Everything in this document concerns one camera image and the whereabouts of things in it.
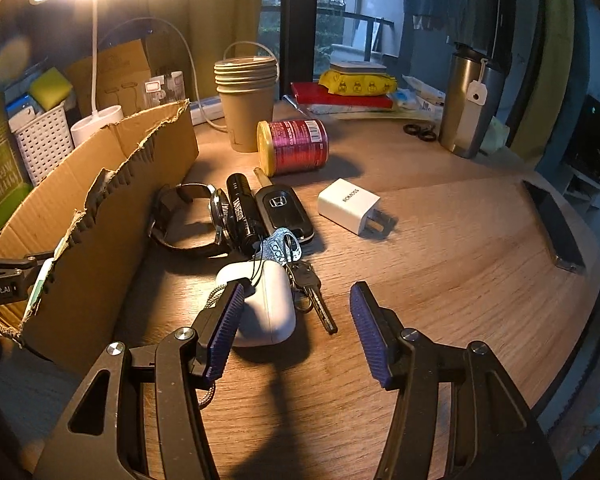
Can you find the bunch of silver keys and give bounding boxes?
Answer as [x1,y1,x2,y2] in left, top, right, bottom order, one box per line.
[285,259,339,335]

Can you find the white medicine packets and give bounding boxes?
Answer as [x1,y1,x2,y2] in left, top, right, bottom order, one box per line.
[395,75,447,112]

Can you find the black rectangular slab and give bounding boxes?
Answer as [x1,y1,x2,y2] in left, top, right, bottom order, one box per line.
[522,179,587,274]

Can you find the brown lamp packaging carton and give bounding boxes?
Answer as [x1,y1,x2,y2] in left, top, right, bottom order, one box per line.
[65,39,153,117]

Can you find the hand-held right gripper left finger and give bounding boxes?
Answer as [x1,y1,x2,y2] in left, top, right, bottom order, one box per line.
[32,280,246,480]

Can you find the white cable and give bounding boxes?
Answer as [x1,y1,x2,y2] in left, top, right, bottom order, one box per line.
[97,17,231,132]

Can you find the clear containers with red labels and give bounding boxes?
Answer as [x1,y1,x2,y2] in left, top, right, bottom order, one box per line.
[142,71,186,109]

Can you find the yellow-green sponge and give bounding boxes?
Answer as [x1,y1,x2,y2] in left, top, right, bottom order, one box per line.
[29,71,74,111]

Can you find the yellow wet wipes packet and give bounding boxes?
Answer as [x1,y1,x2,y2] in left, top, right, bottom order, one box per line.
[319,69,398,97]

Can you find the small white box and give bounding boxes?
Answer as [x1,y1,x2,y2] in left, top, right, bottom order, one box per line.
[330,59,388,74]

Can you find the black cylindrical tube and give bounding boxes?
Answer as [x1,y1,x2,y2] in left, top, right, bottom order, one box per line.
[226,172,269,257]

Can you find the white lattice plastic basket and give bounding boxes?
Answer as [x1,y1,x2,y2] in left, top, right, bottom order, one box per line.
[9,101,76,187]

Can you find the silver keychain charm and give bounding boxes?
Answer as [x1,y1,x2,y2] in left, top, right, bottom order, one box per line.
[257,227,303,266]

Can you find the stack of brown paper cups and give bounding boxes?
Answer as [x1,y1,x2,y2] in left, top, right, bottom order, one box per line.
[214,56,280,154]

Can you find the black car key fob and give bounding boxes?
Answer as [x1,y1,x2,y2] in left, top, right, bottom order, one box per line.
[252,167,315,244]

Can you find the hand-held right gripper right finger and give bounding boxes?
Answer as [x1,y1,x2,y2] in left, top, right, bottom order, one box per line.
[349,281,563,480]

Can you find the stainless steel tumbler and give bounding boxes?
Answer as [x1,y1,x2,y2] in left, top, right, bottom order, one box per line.
[437,42,506,159]

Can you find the olive curtain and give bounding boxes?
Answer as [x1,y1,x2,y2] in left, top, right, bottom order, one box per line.
[145,0,272,107]

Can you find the white charger adapter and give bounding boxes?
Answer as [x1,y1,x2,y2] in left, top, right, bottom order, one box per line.
[317,177,397,239]

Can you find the dark strap wristwatch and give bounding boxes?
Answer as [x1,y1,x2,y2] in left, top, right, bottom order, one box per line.
[147,182,234,260]

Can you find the blue white packet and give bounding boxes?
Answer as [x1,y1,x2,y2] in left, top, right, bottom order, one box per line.
[5,92,44,130]

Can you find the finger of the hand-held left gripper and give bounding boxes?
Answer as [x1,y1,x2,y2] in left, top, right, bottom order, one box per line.
[0,255,37,281]

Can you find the white earbuds case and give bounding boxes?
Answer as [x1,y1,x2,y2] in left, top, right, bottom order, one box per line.
[215,260,297,348]

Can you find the black screen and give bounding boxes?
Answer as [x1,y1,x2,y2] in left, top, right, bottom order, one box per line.
[564,94,600,188]

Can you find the pale green paper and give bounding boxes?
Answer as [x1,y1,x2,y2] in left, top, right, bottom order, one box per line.
[480,116,512,157]

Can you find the green printed box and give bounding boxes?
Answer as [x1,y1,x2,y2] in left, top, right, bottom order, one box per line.
[0,92,34,234]

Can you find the tape rolls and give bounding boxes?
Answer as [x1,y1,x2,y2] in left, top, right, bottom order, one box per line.
[256,119,329,177]

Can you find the white paper tag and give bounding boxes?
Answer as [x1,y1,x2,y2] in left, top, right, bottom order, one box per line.
[466,57,490,105]

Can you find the white desk lamp base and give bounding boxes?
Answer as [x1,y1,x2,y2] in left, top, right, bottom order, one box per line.
[27,0,178,150]

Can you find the torn brown cardboard box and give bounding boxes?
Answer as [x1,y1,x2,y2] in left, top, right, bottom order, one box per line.
[0,99,200,376]

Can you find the white flat box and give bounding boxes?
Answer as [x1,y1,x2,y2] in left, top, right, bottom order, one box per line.
[190,95,227,127]

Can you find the yellow-green hanging cloth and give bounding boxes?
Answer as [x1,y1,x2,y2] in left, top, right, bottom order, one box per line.
[539,0,577,137]

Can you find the red book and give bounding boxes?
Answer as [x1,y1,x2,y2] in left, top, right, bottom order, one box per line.
[291,81,395,110]

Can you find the black handled scissors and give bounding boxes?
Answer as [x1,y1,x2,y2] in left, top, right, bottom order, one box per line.
[402,122,438,143]

